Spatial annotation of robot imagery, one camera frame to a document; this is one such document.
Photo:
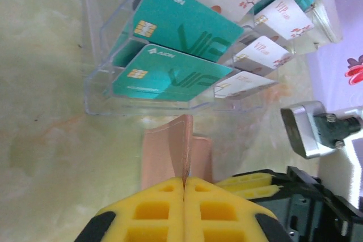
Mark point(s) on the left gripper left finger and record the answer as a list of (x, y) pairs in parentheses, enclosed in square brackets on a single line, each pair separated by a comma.
[(153, 213)]

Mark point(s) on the clear acrylic card display stand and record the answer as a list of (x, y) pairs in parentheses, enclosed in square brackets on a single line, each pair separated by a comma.
[(127, 108)]

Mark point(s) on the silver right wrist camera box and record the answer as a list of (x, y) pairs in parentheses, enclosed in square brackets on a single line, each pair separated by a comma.
[(303, 131)]

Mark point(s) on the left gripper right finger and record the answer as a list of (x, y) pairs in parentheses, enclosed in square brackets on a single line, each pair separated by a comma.
[(221, 216)]

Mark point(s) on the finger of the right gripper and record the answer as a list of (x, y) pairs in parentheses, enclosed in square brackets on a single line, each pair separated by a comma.
[(246, 179), (255, 192)]

